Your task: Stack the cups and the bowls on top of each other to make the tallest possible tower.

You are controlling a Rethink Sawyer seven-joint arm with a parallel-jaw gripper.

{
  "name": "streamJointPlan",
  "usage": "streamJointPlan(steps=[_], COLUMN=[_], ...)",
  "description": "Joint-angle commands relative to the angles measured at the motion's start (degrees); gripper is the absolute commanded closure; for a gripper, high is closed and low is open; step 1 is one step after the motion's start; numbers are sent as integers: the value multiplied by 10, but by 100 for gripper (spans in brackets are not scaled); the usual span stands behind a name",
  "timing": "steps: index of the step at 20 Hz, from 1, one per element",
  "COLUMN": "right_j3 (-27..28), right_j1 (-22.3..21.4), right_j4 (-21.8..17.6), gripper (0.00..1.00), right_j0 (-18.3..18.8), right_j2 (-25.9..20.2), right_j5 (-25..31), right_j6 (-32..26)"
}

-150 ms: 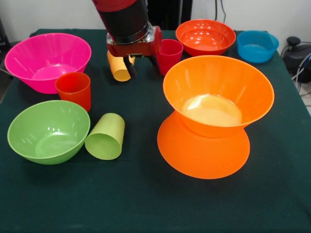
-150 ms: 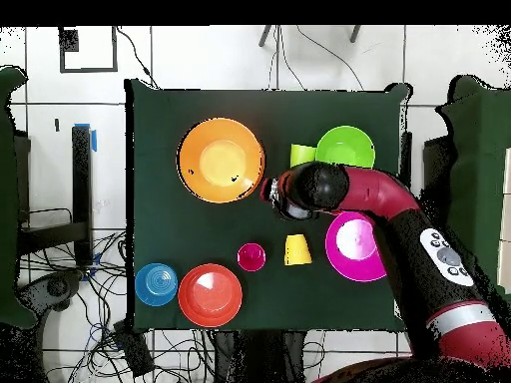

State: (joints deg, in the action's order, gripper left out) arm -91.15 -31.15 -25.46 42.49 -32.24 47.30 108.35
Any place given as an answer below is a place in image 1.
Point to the green plastic cup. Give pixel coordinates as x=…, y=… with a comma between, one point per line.
x=104, y=145

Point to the blue plastic bowl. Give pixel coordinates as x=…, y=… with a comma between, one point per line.
x=255, y=54

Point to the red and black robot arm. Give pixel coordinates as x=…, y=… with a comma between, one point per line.
x=126, y=21

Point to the pink plastic bowl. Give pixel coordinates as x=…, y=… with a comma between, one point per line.
x=24, y=55

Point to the black equipment box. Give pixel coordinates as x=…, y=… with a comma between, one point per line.
x=3, y=36

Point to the magenta plastic cup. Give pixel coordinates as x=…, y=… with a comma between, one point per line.
x=171, y=55

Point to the red-orange plastic bowl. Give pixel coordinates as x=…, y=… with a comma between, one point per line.
x=206, y=34

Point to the dark green table cloth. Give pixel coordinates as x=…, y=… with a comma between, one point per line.
x=121, y=194

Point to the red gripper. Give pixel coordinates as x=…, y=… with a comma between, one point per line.
x=136, y=49

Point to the red plastic cup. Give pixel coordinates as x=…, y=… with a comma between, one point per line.
x=73, y=93

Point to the green plastic bowl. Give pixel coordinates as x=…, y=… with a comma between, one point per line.
x=48, y=131

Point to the black cabinet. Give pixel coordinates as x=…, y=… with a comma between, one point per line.
x=170, y=14

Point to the orange plastic bowl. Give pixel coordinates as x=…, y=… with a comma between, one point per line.
x=218, y=77
x=201, y=157

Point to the yellow plastic cup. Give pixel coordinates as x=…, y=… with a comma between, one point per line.
x=119, y=70

